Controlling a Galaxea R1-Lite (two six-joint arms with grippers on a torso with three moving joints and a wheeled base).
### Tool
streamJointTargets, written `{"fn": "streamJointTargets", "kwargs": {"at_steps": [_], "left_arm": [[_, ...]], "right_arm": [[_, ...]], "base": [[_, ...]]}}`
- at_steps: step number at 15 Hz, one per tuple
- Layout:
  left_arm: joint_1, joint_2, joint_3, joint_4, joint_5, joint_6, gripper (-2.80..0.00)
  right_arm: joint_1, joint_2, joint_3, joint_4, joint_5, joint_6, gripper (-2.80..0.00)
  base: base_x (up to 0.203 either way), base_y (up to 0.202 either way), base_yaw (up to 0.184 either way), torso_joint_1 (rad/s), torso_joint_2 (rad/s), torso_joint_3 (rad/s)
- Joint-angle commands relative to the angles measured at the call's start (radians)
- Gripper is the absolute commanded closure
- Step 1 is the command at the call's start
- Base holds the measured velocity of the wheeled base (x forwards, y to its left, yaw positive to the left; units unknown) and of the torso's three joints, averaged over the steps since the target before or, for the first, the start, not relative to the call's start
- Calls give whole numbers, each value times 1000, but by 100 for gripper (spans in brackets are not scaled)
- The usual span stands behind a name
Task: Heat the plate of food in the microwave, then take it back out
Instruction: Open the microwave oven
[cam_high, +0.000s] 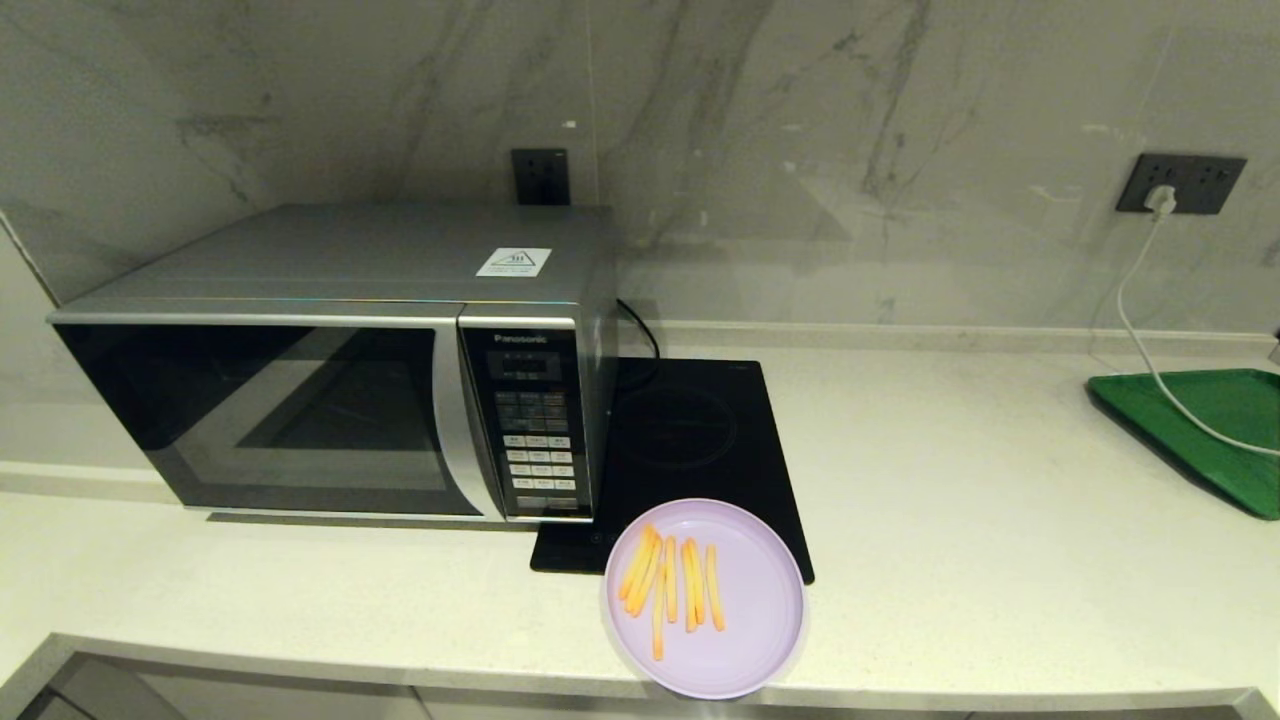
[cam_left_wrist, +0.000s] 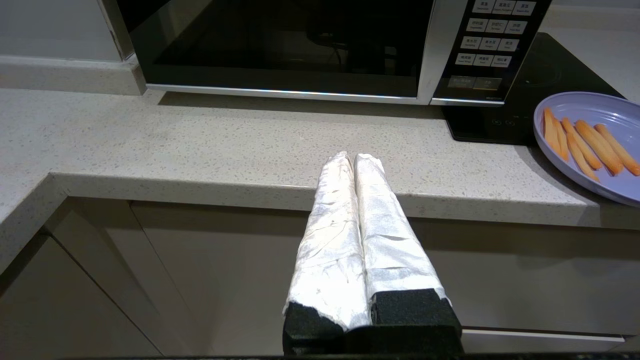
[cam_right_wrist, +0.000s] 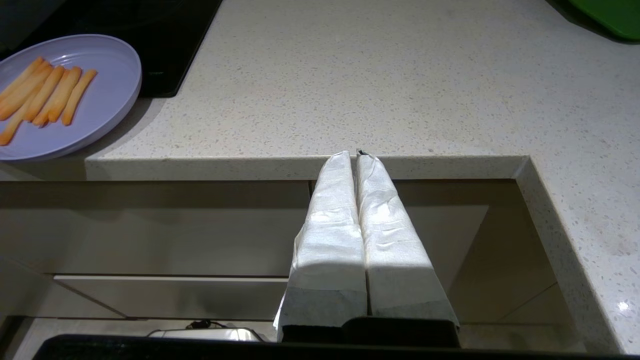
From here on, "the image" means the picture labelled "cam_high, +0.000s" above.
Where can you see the lilac round plate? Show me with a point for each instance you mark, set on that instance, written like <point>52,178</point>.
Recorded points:
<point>760,600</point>

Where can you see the white power plug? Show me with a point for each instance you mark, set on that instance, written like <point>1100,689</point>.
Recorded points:
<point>1160,202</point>

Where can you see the silver Panasonic microwave oven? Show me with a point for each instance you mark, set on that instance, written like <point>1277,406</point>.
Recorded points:
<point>350,250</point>

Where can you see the long orange french fry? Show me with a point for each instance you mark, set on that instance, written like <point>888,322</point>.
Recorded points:
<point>658,625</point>

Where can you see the green plastic tray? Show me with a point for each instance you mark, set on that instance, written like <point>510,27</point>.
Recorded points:
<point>1230,400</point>

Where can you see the black glass microwave door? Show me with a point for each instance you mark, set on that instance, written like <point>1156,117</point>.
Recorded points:
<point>250,410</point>

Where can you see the white warning sticker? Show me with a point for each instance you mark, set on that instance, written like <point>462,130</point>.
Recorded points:
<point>514,262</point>

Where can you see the small black wall socket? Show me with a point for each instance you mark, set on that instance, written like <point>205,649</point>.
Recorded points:
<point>541,177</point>

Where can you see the black induction cooktop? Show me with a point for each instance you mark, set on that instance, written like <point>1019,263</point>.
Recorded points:
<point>700,440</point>

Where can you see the cabinet front panel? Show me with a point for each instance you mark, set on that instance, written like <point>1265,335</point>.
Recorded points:
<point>250,700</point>
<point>500,708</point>

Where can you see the wide black wall socket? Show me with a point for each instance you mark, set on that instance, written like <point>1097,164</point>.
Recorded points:
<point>1210,182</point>

